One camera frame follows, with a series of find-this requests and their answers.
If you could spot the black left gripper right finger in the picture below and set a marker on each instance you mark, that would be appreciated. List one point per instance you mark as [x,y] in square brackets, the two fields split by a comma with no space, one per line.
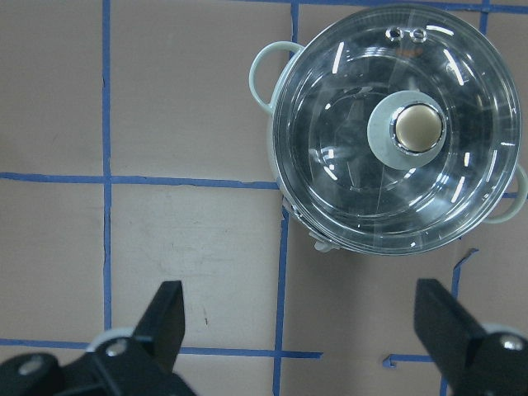
[474,358]

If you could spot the clear glass pot lid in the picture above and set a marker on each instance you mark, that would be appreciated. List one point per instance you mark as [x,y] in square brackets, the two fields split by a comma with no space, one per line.
[396,128]

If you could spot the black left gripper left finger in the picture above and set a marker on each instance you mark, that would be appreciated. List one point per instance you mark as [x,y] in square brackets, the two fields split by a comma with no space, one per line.
[122,361]

